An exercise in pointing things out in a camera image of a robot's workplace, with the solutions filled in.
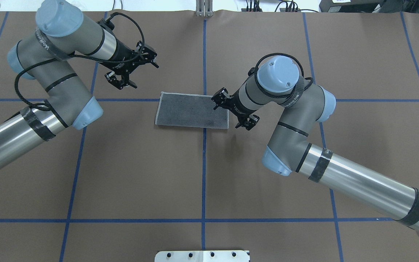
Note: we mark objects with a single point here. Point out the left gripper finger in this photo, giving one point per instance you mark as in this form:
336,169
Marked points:
125,81
147,54

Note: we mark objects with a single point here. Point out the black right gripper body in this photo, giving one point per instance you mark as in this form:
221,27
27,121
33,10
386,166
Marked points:
234,104

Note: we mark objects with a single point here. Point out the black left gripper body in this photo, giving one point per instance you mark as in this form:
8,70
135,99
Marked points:
123,59

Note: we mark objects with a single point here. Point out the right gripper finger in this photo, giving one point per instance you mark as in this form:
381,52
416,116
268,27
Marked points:
247,122
221,99

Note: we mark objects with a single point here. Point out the pink towel with grey hem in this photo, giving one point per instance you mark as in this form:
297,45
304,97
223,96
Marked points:
190,110

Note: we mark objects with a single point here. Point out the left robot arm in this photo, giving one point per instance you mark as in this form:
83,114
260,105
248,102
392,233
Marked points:
55,96

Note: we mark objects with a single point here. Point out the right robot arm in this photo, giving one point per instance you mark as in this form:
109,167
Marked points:
279,78

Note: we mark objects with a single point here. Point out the aluminium frame post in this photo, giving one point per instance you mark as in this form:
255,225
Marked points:
204,8

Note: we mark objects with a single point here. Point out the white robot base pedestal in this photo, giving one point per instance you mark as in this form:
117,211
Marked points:
203,256

